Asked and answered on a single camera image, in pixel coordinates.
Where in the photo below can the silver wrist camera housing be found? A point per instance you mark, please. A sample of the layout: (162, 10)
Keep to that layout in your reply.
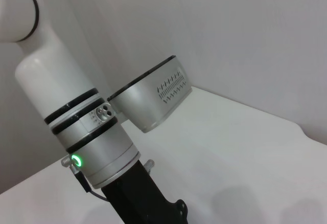
(148, 101)

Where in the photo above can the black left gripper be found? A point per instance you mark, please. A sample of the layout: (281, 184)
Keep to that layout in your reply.
(138, 198)

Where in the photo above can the silver metal mount bracket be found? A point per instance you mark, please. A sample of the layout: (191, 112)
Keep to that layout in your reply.
(149, 164)

